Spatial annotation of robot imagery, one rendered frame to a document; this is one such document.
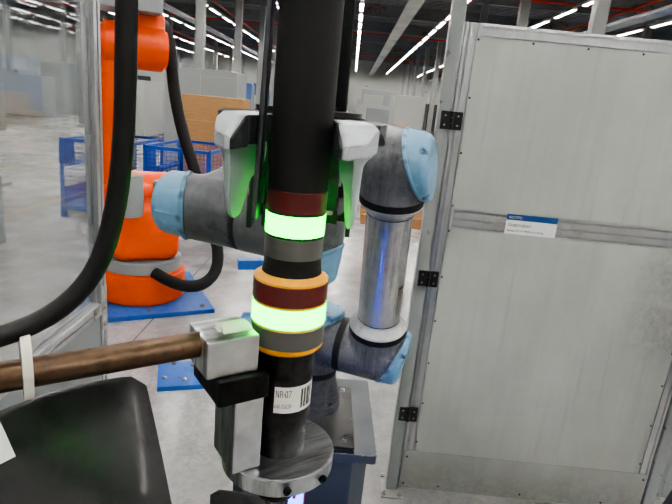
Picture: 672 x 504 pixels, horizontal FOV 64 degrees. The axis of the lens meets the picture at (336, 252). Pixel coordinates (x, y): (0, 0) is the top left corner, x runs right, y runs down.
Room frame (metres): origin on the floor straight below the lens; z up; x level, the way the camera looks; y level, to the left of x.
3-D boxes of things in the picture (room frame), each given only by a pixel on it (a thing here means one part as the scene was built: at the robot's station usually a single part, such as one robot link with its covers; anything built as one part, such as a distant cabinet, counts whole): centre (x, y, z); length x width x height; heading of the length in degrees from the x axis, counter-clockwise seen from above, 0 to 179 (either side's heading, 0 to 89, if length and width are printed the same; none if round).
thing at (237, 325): (0.28, 0.05, 1.54); 0.02 x 0.02 x 0.02; 35
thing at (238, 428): (0.29, 0.03, 1.50); 0.09 x 0.07 x 0.10; 125
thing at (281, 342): (0.30, 0.02, 1.54); 0.04 x 0.04 x 0.01
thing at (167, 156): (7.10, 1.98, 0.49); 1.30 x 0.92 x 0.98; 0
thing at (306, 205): (0.30, 0.02, 1.62); 0.03 x 0.03 x 0.01
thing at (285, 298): (0.30, 0.02, 1.57); 0.04 x 0.04 x 0.01
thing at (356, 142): (0.30, 0.00, 1.64); 0.09 x 0.03 x 0.06; 11
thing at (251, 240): (0.57, 0.05, 1.54); 0.11 x 0.08 x 0.11; 74
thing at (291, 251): (0.30, 0.02, 1.60); 0.03 x 0.03 x 0.01
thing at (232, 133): (0.30, 0.06, 1.64); 0.09 x 0.03 x 0.06; 168
